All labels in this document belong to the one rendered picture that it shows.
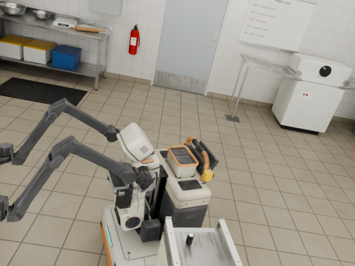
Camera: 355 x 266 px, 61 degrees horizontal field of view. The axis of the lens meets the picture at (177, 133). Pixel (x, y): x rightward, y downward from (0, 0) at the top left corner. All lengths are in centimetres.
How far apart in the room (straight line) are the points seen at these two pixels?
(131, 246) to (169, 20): 416
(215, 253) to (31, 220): 170
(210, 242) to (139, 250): 74
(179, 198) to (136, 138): 47
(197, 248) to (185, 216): 48
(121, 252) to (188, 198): 62
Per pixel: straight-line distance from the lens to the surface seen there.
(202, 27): 558
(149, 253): 222
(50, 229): 272
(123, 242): 226
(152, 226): 208
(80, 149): 150
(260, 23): 567
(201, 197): 195
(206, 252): 157
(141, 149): 175
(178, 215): 198
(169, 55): 567
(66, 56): 533
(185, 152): 209
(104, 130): 197
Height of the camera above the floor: 199
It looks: 28 degrees down
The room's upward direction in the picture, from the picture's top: 13 degrees clockwise
